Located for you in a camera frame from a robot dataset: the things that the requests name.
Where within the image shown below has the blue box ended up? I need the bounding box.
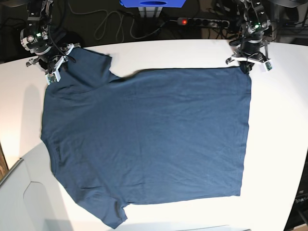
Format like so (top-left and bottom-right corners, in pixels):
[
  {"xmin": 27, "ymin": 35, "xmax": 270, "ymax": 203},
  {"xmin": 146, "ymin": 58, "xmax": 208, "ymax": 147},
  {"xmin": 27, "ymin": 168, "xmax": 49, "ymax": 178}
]
[{"xmin": 119, "ymin": 0, "xmax": 186, "ymax": 8}]

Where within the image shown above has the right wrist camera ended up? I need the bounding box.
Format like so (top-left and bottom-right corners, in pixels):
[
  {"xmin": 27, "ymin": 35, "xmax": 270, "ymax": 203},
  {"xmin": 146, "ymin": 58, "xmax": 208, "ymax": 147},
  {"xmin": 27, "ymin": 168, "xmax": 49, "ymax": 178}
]
[{"xmin": 45, "ymin": 72, "xmax": 61, "ymax": 85}]

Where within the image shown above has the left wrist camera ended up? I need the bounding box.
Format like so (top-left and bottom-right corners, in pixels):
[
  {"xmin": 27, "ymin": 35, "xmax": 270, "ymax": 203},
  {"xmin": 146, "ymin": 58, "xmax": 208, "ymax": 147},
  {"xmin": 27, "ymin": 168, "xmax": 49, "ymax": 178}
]
[{"xmin": 260, "ymin": 59, "xmax": 273, "ymax": 73}]

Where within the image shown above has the white aluminium post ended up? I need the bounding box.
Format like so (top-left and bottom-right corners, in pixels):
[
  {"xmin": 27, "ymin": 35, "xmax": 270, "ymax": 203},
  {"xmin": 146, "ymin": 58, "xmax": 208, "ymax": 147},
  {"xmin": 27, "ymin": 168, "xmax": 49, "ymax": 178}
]
[{"xmin": 138, "ymin": 7, "xmax": 163, "ymax": 18}]

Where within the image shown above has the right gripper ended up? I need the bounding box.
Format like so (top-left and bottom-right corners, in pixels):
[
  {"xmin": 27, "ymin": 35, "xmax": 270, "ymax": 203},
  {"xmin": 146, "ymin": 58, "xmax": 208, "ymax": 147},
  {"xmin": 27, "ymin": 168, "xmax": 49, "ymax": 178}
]
[{"xmin": 20, "ymin": 27, "xmax": 80, "ymax": 72}]

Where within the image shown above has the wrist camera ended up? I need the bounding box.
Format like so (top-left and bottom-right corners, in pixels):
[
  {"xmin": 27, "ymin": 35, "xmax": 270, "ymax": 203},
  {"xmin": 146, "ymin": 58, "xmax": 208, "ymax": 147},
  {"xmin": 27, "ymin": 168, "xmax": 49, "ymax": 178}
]
[
  {"xmin": 45, "ymin": 72, "xmax": 61, "ymax": 85},
  {"xmin": 260, "ymin": 59, "xmax": 273, "ymax": 73}
]

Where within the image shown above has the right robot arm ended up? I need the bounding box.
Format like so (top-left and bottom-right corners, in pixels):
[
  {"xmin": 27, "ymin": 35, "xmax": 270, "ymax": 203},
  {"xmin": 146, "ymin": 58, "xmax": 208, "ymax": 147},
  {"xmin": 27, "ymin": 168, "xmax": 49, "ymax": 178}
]
[{"xmin": 20, "ymin": 0, "xmax": 80, "ymax": 75}]

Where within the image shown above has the dark blue T-shirt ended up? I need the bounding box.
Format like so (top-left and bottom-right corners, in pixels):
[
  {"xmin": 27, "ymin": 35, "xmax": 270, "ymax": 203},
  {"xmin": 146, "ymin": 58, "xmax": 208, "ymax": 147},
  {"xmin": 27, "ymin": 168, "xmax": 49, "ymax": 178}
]
[{"xmin": 41, "ymin": 48, "xmax": 252, "ymax": 229}]

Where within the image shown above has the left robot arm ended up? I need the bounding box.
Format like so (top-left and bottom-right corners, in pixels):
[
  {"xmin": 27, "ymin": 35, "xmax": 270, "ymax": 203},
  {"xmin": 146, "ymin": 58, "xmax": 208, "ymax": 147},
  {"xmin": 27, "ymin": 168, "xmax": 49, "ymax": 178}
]
[{"xmin": 226, "ymin": 0, "xmax": 273, "ymax": 74}]

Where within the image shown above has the grey coiled cable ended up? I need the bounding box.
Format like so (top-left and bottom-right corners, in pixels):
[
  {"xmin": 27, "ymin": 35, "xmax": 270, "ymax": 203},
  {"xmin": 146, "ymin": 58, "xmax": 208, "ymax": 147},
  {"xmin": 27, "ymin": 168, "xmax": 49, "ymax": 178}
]
[{"xmin": 93, "ymin": 9, "xmax": 167, "ymax": 41}]

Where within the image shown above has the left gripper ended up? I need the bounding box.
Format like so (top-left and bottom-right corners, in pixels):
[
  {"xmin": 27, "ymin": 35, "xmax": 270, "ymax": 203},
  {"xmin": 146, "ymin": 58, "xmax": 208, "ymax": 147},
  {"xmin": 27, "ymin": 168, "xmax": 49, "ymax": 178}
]
[{"xmin": 226, "ymin": 23, "xmax": 270, "ymax": 74}]

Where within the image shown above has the black power strip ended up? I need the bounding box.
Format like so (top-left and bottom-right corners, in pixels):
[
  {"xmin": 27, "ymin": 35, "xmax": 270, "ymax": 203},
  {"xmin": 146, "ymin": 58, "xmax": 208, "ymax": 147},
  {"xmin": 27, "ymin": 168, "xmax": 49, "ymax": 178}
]
[{"xmin": 177, "ymin": 17, "xmax": 230, "ymax": 28}]

